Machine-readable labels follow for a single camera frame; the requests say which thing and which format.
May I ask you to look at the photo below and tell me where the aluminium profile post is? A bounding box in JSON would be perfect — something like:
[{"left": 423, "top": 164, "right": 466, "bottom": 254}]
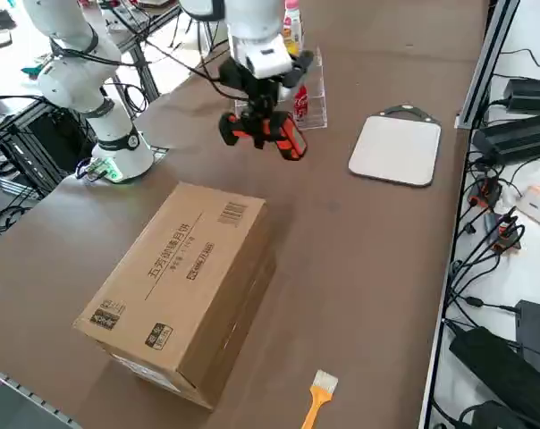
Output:
[{"left": 453, "top": 0, "right": 521, "bottom": 130}]

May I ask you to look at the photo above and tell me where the white board with dark rim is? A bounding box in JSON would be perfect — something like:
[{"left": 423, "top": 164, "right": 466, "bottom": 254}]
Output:
[{"left": 348, "top": 105, "right": 443, "bottom": 188}]

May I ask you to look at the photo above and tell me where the yellow drink bottle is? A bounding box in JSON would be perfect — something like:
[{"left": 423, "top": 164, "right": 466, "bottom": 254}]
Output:
[{"left": 282, "top": 0, "right": 305, "bottom": 54}]

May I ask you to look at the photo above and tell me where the brown cardboard box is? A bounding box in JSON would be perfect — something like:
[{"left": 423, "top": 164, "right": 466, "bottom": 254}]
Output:
[{"left": 72, "top": 181, "right": 278, "bottom": 411}]

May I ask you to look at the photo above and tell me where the aluminium frame rack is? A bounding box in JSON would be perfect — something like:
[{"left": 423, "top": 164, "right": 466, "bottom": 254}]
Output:
[{"left": 0, "top": 96, "right": 97, "bottom": 200}]

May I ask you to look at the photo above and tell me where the long ribbed black power adapter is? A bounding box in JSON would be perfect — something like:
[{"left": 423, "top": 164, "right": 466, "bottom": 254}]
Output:
[{"left": 471, "top": 112, "right": 540, "bottom": 164}]

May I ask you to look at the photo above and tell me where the orange black barcode scanner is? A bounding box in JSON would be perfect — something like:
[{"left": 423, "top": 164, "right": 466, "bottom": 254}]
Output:
[{"left": 218, "top": 111, "right": 308, "bottom": 163}]

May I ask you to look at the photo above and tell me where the black cable with ferrite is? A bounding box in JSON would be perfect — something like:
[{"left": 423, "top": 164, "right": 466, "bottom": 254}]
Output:
[{"left": 443, "top": 267, "right": 519, "bottom": 314}]

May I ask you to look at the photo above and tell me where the yellow handled white brush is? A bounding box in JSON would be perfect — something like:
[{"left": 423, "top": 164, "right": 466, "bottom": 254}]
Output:
[{"left": 300, "top": 369, "right": 340, "bottom": 429}]

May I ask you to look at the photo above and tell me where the orange black connector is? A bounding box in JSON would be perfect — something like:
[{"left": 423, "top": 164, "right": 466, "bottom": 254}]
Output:
[
  {"left": 468, "top": 176, "right": 503, "bottom": 209},
  {"left": 488, "top": 209, "right": 526, "bottom": 256}
]

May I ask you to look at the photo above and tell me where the grey table edge rail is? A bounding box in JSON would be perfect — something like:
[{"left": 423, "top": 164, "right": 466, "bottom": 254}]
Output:
[{"left": 0, "top": 360, "right": 81, "bottom": 429}]

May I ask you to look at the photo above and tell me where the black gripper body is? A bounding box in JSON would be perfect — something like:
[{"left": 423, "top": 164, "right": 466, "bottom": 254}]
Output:
[{"left": 219, "top": 50, "right": 316, "bottom": 102}]

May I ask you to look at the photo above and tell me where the large black power brick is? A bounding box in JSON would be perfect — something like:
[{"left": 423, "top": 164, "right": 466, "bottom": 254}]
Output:
[{"left": 448, "top": 325, "right": 540, "bottom": 429}]

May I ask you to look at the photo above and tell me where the clear acrylic shelf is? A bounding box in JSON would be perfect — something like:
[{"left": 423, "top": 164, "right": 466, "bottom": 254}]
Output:
[{"left": 233, "top": 44, "right": 330, "bottom": 130}]

